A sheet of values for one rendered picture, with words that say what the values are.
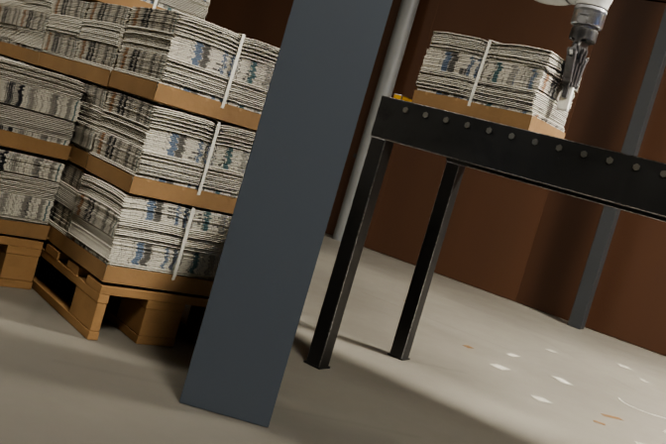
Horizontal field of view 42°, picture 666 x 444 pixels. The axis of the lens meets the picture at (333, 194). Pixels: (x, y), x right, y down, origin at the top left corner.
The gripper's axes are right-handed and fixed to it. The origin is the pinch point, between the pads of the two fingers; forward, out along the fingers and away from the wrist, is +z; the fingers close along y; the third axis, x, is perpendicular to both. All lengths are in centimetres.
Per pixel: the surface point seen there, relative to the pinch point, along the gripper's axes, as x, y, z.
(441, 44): -35.6, 13.7, -6.7
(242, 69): -59, 68, 17
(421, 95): -36.8, 14.7, 9.2
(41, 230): -105, 80, 74
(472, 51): -25.3, 13.8, -6.3
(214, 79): -61, 75, 22
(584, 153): 18.7, 27.7, 15.6
